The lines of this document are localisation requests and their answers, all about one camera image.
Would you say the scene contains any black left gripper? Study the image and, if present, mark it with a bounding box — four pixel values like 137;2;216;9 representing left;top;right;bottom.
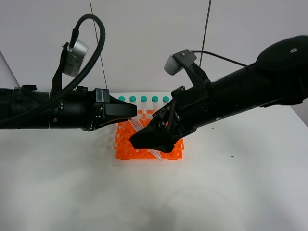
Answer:
49;86;137;131

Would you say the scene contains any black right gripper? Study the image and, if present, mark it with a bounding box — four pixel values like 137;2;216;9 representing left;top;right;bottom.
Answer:
129;86;217;153

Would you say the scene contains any clear tube with teal cap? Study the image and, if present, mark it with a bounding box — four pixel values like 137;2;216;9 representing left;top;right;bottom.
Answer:
128;117;162;160

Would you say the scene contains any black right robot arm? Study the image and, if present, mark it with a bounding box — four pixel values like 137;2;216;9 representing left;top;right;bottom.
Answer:
146;35;308;140

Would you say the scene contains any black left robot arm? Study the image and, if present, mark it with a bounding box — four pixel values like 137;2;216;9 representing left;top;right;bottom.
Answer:
0;85;183;153

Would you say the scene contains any racked tube teal cap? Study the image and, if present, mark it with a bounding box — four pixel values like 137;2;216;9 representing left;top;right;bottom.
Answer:
129;96;136;105
162;96;170;106
152;96;158;114
141;96;147;115
118;96;126;102

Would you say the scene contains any orange test tube rack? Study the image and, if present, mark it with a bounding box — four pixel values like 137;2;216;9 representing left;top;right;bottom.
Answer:
114;121;184;160

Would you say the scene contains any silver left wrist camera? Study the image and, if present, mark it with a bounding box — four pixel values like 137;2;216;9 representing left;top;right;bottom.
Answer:
63;39;88;77

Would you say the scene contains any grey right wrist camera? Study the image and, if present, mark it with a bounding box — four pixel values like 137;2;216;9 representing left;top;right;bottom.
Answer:
164;49;197;76

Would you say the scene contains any black left camera cable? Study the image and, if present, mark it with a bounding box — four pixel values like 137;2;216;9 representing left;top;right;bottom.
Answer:
0;13;106;128

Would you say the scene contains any black camera cable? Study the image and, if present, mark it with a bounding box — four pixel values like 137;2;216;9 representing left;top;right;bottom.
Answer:
192;50;248;67
0;13;106;128

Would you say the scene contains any black right camera cable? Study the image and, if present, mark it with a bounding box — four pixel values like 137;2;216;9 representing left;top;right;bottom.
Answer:
192;50;248;67

